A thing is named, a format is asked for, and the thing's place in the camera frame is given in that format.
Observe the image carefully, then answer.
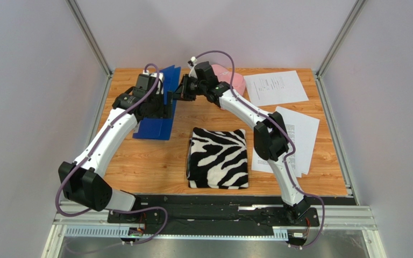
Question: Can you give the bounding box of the printed paper sheet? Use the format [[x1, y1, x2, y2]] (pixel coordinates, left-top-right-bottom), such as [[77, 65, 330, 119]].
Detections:
[[244, 70, 309, 106], [251, 123, 301, 177]]

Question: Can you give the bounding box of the left corner aluminium post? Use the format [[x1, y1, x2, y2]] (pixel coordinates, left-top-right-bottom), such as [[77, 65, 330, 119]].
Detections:
[[66, 0, 113, 77]]

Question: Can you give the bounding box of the right corner aluminium post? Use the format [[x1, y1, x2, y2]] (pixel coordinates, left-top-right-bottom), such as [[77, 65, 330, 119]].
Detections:
[[315, 0, 366, 76]]

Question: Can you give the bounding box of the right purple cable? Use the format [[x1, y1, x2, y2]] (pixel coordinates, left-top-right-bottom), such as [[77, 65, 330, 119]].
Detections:
[[188, 50, 325, 249]]

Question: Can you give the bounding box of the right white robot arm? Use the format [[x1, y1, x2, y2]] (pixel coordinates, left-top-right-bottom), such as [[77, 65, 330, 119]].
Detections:
[[173, 61, 310, 219]]

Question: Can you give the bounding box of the blue file folder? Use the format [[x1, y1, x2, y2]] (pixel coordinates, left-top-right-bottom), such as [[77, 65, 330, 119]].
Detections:
[[132, 65, 181, 140]]

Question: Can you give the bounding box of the front printed paper sheet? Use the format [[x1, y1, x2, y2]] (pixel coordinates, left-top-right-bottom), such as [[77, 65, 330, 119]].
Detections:
[[251, 123, 301, 177]]

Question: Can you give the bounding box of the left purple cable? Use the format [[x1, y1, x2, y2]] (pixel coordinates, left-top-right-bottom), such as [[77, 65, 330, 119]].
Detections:
[[55, 63, 168, 246]]

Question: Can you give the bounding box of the aluminium frame rail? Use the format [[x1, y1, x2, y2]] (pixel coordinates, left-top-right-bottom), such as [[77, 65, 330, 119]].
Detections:
[[42, 205, 385, 257]]

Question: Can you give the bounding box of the pink baseball cap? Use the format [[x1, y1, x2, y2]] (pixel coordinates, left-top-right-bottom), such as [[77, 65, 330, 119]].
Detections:
[[211, 64, 246, 96]]

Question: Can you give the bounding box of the corner aluminium post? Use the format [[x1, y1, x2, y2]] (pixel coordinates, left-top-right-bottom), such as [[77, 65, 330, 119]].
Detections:
[[66, 0, 113, 77], [315, 0, 366, 76]]

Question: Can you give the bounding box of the zebra print cushion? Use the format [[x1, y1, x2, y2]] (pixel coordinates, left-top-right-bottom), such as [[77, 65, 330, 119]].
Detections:
[[186, 127, 249, 190]]

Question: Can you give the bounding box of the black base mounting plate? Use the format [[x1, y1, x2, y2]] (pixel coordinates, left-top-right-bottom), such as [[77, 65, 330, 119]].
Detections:
[[74, 194, 357, 237]]

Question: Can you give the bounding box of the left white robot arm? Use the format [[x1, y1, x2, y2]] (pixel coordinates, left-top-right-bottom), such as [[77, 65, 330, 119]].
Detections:
[[58, 71, 172, 212]]

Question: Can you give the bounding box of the top printed paper sheet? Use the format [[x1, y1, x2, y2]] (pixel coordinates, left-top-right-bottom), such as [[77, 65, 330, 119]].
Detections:
[[244, 70, 309, 106]]

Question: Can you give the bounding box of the rear white paper sheet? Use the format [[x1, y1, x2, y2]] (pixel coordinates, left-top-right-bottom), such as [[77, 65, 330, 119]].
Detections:
[[276, 106, 319, 177]]

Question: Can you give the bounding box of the purple cable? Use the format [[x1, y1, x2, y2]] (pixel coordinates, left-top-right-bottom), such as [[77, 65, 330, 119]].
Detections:
[[188, 50, 325, 249], [55, 63, 168, 246]]

